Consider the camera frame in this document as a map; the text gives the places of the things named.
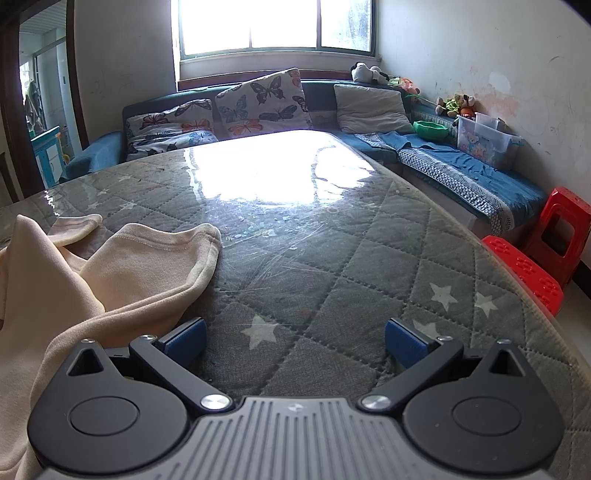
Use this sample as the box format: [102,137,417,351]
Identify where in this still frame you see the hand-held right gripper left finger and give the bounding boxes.
[67,318,234,412]

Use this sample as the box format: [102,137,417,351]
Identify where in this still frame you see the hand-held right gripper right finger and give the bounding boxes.
[358,318,527,412]

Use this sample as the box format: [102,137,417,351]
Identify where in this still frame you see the cream sweatshirt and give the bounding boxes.
[0,213,222,480]

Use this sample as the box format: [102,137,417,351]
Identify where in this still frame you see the red plastic stool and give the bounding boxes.
[522,187,591,289]
[481,235,565,317]

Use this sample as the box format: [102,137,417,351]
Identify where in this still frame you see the blue patterned sofa cover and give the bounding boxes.
[344,130,550,234]

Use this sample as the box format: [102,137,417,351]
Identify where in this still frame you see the blue sofa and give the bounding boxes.
[60,78,550,236]

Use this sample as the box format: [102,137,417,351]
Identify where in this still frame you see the clear plastic storage box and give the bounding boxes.
[456,112,525,171]

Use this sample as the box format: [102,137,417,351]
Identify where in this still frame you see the flat butterfly print pillow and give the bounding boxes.
[126,98,220,161]

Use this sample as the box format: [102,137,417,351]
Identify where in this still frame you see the green bowl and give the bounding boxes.
[412,121,450,141]

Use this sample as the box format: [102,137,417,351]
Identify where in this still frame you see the blue cabinet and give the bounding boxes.
[31,127,63,185]

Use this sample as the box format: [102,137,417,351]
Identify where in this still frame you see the grey pillow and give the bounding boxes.
[333,84,414,136]

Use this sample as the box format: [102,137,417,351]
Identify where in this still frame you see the brown plush toys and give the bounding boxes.
[435,93,481,120]

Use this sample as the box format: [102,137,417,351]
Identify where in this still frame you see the square butterfly print pillow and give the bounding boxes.
[215,68,315,139]

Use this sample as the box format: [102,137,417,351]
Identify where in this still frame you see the colourful plush toy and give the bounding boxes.
[388,76,421,97]

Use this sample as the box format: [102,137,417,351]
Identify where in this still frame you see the panda plush toy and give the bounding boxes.
[351,62,389,84]

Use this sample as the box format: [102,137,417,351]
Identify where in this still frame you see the window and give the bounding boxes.
[172,0,379,61]

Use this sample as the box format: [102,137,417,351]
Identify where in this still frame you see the dark wooden door frame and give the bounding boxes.
[0,0,90,204]

